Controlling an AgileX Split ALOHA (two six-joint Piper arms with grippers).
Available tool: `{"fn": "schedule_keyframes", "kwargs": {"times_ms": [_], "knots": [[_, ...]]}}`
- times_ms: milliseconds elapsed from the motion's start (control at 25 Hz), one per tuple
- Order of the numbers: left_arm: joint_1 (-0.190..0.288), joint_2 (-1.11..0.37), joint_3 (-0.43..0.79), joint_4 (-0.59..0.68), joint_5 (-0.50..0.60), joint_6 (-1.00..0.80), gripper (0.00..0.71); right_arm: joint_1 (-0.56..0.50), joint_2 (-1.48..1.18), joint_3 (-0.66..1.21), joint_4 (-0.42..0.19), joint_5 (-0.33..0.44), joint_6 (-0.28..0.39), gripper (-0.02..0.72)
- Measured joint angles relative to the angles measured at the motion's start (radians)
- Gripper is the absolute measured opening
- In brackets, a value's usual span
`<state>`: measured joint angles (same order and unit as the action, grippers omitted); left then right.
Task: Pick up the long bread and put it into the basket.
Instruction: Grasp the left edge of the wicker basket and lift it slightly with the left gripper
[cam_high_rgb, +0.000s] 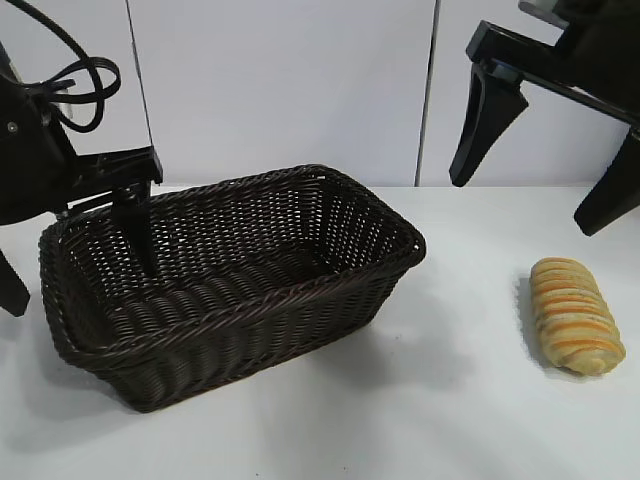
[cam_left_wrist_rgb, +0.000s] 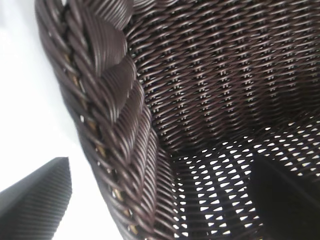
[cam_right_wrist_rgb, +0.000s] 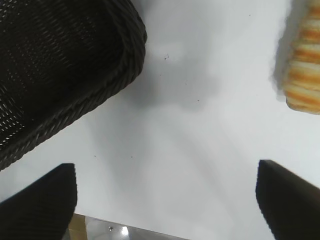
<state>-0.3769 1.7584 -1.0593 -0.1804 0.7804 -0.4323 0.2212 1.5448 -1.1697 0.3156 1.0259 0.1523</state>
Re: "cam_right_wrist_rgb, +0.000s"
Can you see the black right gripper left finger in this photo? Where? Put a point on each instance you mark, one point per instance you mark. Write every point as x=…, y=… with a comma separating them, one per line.
x=37, y=207

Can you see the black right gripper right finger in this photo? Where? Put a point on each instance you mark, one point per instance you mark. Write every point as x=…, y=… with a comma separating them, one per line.
x=292, y=207

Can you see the long striped bread roll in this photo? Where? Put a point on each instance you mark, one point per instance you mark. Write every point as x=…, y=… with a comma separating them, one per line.
x=306, y=75

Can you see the dark brown woven basket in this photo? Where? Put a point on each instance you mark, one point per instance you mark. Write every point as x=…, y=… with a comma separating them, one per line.
x=62, y=62

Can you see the tan wooden strip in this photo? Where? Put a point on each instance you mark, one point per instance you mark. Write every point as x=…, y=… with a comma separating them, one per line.
x=77, y=230

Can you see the shiny metal base plate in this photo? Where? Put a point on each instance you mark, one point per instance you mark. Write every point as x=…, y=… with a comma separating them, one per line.
x=105, y=232

